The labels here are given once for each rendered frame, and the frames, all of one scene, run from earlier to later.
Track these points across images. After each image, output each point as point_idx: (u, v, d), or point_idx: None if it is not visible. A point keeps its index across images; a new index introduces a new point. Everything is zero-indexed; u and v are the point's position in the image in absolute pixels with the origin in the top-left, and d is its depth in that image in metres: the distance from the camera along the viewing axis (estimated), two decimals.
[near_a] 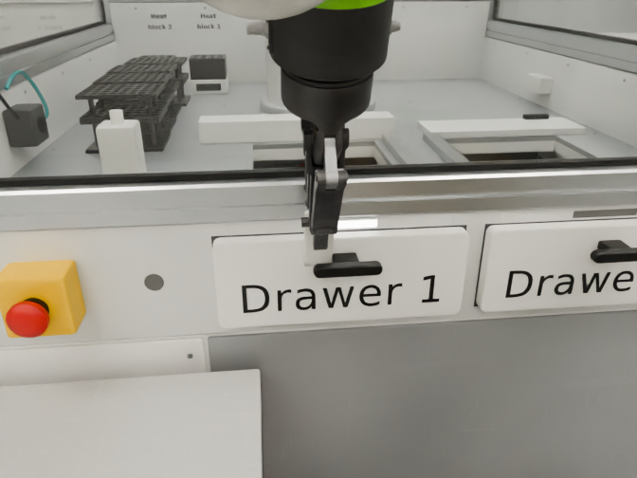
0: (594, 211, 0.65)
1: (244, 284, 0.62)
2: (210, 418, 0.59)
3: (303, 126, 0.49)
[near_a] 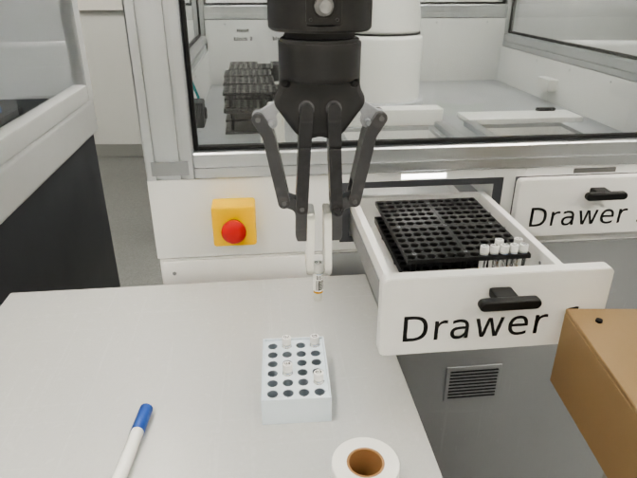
0: (588, 169, 0.99)
1: (407, 317, 0.67)
2: (342, 298, 0.93)
3: (313, 114, 0.51)
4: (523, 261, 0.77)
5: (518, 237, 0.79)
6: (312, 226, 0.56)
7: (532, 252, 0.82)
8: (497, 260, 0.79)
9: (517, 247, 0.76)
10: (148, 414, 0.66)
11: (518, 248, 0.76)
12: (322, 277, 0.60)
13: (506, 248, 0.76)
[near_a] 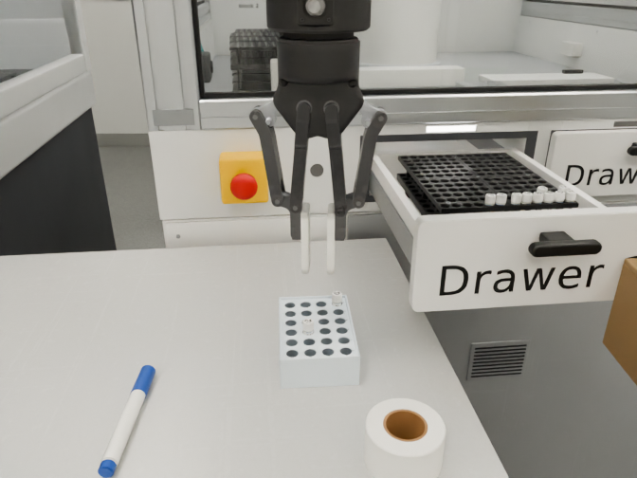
0: (629, 122, 0.90)
1: (445, 266, 0.59)
2: (363, 261, 0.85)
3: (309, 114, 0.51)
4: None
5: (563, 186, 0.70)
6: (305, 225, 0.56)
7: None
8: None
9: (563, 194, 0.68)
10: (150, 376, 0.58)
11: (564, 195, 0.68)
12: None
13: (552, 195, 0.68)
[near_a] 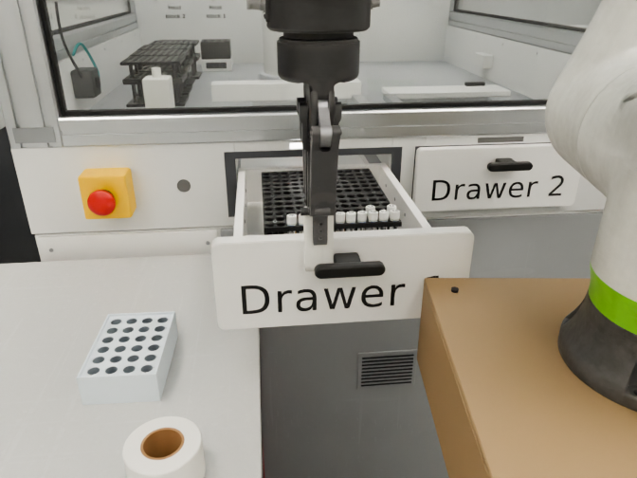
0: (493, 138, 0.92)
1: (244, 285, 0.61)
2: None
3: None
4: (394, 229, 0.71)
5: (391, 205, 0.72)
6: (303, 219, 0.57)
7: (411, 222, 0.75)
8: None
9: (386, 213, 0.70)
10: None
11: (387, 214, 0.70)
12: None
13: (374, 214, 0.70)
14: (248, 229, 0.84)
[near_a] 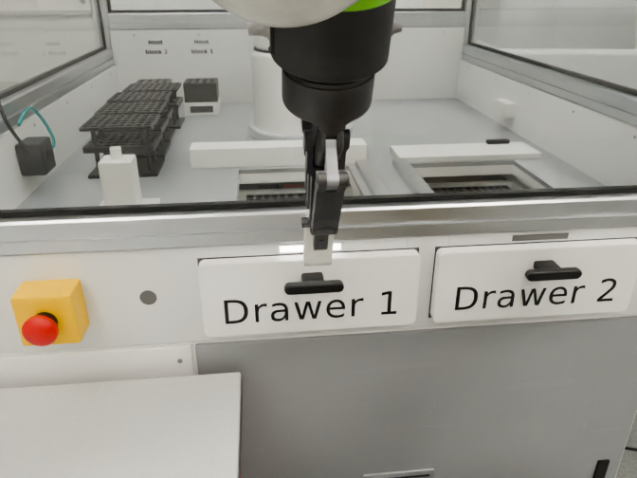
0: (531, 236, 0.75)
1: (226, 300, 0.72)
2: (196, 414, 0.69)
3: (304, 127, 0.49)
4: None
5: None
6: None
7: None
8: None
9: None
10: None
11: None
12: None
13: None
14: None
